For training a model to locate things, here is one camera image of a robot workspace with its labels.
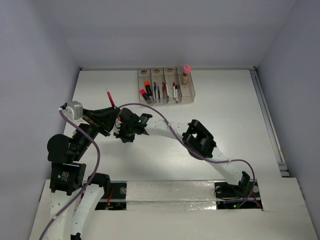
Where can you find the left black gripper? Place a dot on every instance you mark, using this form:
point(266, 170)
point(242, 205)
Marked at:
point(102, 118)

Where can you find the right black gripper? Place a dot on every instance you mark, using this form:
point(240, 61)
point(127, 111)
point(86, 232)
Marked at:
point(121, 135)

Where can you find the red slim pen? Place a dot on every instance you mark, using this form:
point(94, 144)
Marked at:
point(110, 99)

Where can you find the orange highlighter marker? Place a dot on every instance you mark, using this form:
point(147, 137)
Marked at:
point(148, 88)

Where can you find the blue-capped whiteboard marker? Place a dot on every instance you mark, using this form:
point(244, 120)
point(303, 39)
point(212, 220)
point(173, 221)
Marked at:
point(167, 92)

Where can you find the dark purple gel pen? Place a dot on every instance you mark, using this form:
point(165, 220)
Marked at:
point(158, 94)

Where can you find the blue gel pen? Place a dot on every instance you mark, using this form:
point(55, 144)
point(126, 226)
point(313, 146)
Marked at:
point(154, 91)

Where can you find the red gel pen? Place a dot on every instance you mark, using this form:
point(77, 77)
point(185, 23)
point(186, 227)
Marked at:
point(164, 95)

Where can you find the red-capped whiteboard marker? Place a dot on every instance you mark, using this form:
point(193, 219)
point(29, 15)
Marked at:
point(174, 90)

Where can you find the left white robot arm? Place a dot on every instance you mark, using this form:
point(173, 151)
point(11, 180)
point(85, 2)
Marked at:
point(73, 200)

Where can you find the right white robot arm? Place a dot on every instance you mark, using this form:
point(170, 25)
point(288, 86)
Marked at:
point(198, 141)

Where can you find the pink highlighter marker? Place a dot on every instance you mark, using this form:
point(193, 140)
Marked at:
point(145, 96)

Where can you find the clear four-compartment organizer tray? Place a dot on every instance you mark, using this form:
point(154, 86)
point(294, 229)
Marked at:
point(168, 75)

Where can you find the pink-capped glue stick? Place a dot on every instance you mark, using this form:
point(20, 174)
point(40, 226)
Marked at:
point(185, 73)

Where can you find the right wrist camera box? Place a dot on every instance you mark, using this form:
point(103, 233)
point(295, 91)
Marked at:
point(117, 126)

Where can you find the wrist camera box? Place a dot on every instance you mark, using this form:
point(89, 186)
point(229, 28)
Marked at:
point(117, 126)
point(73, 110)

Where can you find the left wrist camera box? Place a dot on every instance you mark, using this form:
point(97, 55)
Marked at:
point(73, 110)

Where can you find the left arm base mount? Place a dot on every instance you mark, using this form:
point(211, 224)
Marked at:
point(115, 199)

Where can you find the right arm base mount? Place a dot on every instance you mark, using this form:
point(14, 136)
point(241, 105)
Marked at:
point(229, 197)

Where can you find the aluminium side rail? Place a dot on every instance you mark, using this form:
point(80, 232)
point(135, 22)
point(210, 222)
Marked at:
point(284, 171)

